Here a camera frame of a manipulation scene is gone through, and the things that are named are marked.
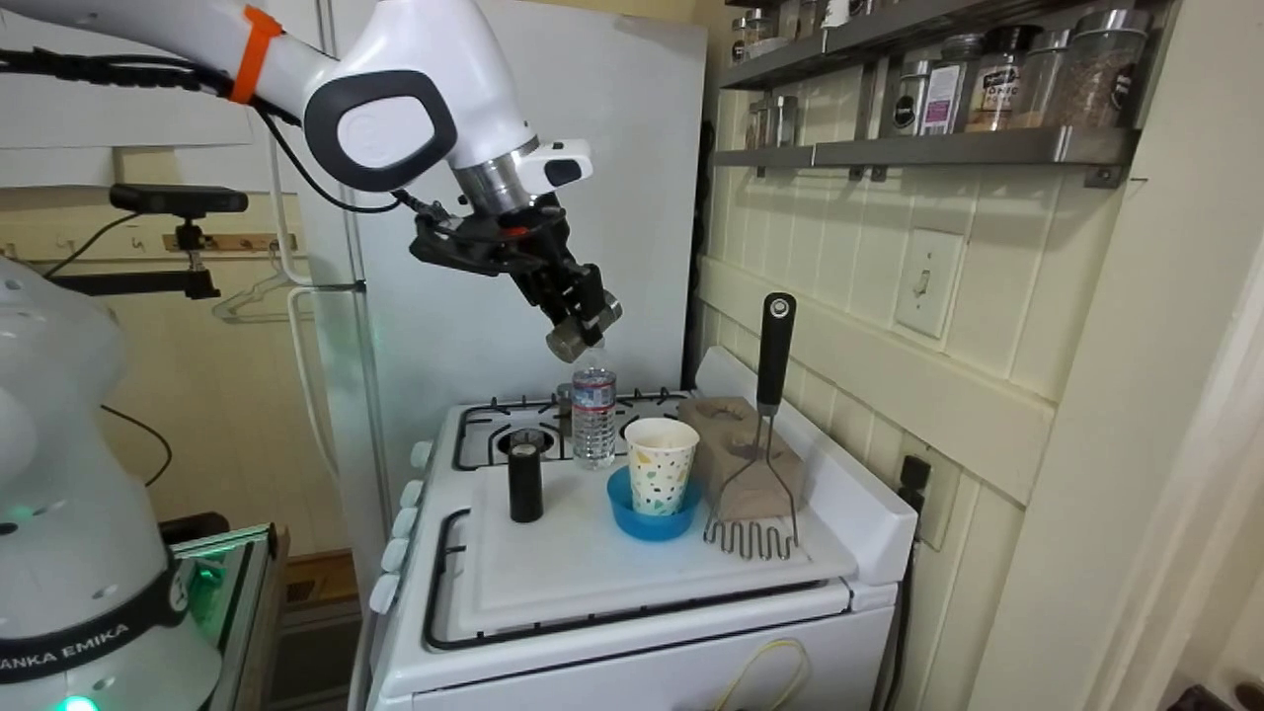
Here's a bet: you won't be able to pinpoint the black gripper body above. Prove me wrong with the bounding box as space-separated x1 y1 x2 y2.
457 195 608 320

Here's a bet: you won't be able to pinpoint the glass spice jar black label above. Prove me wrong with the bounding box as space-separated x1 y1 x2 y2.
545 318 616 366
888 54 930 137

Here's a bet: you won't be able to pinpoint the clear plastic water bottle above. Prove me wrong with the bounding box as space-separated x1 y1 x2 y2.
565 358 622 466

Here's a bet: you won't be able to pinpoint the black stove burner grate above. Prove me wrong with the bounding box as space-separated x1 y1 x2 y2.
449 386 687 474

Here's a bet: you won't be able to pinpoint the white gas stove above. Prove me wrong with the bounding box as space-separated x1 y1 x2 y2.
349 344 919 711

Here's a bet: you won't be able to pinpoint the black cylindrical grinder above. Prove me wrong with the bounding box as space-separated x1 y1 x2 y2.
495 427 556 524

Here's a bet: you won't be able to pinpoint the dotted paper cup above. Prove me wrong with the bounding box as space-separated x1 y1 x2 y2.
622 416 702 522

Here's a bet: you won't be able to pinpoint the blue plastic bowl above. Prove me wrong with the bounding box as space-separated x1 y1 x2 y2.
603 466 702 547

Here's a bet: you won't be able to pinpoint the glass jar brown seeds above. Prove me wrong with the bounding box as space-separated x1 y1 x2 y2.
752 90 784 150

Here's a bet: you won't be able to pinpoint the spice jar purple white label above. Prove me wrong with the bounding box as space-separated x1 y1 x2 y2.
919 58 971 137

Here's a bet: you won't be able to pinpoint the robot control box green light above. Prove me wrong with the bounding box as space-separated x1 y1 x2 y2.
154 518 287 711

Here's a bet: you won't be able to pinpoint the dark spice jar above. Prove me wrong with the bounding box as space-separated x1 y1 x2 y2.
963 23 1059 136

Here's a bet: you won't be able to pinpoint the large glass jar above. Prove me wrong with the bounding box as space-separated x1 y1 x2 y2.
1052 9 1152 131

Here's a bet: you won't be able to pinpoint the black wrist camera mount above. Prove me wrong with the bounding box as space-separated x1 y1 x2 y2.
406 207 485 274

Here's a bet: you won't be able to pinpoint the cream light switch plate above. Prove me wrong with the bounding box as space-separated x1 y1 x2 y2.
894 229 968 344

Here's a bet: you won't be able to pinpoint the black stove power cord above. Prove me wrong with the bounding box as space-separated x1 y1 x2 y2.
872 449 936 711

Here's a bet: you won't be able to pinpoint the black stereo camera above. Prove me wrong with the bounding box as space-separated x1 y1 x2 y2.
107 179 254 221

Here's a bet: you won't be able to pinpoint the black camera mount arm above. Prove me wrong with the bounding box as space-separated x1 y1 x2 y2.
53 214 224 304

